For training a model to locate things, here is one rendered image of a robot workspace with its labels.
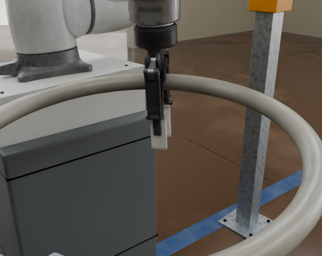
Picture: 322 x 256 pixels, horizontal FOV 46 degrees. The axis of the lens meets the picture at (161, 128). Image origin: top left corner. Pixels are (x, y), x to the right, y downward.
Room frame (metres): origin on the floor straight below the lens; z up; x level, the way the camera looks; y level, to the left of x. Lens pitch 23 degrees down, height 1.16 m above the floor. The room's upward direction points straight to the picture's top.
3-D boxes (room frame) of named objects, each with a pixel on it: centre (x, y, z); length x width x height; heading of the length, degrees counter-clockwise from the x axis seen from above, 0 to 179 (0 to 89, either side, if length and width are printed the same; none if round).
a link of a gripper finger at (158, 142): (0.66, 0.00, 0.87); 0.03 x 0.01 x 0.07; 80
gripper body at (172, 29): (0.67, 0.01, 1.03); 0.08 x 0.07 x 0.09; 170
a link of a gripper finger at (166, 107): (0.71, 0.00, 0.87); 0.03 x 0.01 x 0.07; 80
